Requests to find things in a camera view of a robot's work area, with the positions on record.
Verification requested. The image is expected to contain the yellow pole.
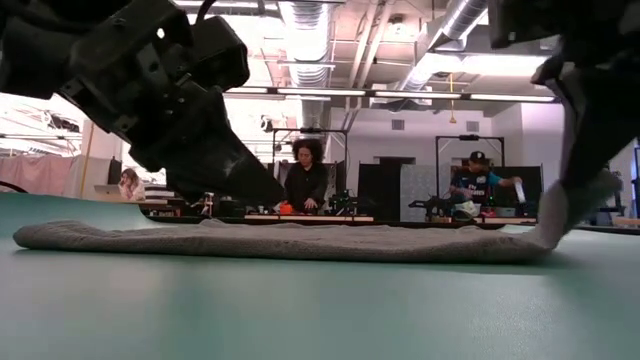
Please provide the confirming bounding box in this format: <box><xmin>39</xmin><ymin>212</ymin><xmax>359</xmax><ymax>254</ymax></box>
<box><xmin>79</xmin><ymin>122</ymin><xmax>96</xmax><ymax>199</ymax></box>

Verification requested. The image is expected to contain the person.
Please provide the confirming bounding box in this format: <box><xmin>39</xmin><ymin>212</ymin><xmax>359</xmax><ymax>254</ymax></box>
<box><xmin>448</xmin><ymin>150</ymin><xmax>525</xmax><ymax>219</ymax></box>
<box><xmin>118</xmin><ymin>168</ymin><xmax>147</xmax><ymax>202</ymax></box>
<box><xmin>284</xmin><ymin>138</ymin><xmax>331</xmax><ymax>214</ymax></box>

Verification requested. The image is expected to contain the silver ventilation duct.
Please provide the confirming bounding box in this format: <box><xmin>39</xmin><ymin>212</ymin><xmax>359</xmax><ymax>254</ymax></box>
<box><xmin>278</xmin><ymin>0</ymin><xmax>335</xmax><ymax>130</ymax></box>
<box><xmin>399</xmin><ymin>0</ymin><xmax>490</xmax><ymax>91</ymax></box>

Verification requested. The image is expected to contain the grey towel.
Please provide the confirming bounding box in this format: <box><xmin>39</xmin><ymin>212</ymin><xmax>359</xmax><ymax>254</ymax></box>
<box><xmin>12</xmin><ymin>169</ymin><xmax>624</xmax><ymax>265</ymax></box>

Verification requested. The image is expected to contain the black partition panel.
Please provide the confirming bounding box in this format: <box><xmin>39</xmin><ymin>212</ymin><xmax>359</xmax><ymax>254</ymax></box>
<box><xmin>357</xmin><ymin>157</ymin><xmax>401</xmax><ymax>221</ymax></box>

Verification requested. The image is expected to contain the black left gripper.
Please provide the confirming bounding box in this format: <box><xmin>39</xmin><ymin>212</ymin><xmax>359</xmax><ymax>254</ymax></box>
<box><xmin>59</xmin><ymin>0</ymin><xmax>285</xmax><ymax>205</ymax></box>

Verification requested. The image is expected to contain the small black panel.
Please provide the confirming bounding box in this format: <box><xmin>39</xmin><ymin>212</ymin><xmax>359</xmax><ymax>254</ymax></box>
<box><xmin>107</xmin><ymin>157</ymin><xmax>123</xmax><ymax>186</ymax></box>

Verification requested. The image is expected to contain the black camera rig frame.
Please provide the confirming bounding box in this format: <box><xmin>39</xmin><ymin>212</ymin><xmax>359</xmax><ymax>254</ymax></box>
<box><xmin>271</xmin><ymin>127</ymin><xmax>350</xmax><ymax>166</ymax></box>
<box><xmin>434</xmin><ymin>133</ymin><xmax>506</xmax><ymax>169</ymax></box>

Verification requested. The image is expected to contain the pink curtain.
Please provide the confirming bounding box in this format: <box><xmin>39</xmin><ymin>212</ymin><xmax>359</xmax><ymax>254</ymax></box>
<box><xmin>0</xmin><ymin>154</ymin><xmax>84</xmax><ymax>197</ymax></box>

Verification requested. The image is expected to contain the grey partition panel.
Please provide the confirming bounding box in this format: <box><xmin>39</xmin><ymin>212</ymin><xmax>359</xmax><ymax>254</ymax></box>
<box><xmin>399</xmin><ymin>163</ymin><xmax>444</xmax><ymax>221</ymax></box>

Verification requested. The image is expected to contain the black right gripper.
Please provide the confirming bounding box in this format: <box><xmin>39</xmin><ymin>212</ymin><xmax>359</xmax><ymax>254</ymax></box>
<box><xmin>487</xmin><ymin>0</ymin><xmax>640</xmax><ymax>191</ymax></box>

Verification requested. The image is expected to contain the green table mat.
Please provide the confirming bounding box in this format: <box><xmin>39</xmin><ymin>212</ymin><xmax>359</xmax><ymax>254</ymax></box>
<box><xmin>0</xmin><ymin>192</ymin><xmax>640</xmax><ymax>360</ymax></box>

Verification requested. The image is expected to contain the wooden background table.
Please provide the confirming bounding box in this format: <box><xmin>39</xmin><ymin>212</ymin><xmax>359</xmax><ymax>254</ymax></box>
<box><xmin>243</xmin><ymin>213</ymin><xmax>375</xmax><ymax>224</ymax></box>

